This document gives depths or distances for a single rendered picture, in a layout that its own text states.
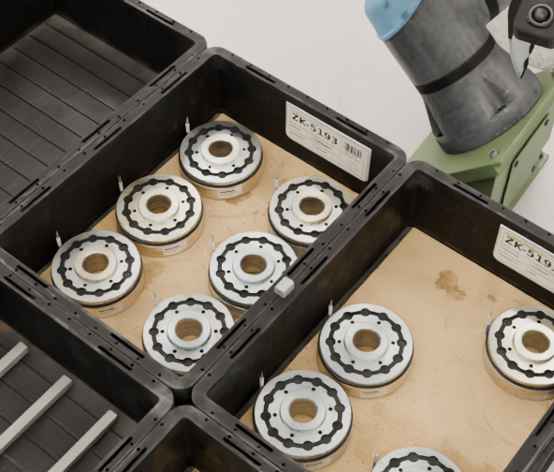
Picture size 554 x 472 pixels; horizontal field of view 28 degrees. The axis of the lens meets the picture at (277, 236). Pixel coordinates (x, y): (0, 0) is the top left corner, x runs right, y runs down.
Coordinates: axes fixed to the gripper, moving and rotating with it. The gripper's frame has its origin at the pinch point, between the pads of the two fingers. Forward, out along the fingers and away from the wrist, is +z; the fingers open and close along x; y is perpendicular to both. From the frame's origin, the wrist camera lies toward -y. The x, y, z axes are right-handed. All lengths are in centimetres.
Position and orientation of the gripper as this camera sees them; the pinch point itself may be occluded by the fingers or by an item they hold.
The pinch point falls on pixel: (546, 80)
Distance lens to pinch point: 122.6
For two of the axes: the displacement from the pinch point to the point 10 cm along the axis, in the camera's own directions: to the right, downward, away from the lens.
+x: -8.8, -3.5, 3.2
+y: 4.7, -6.7, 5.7
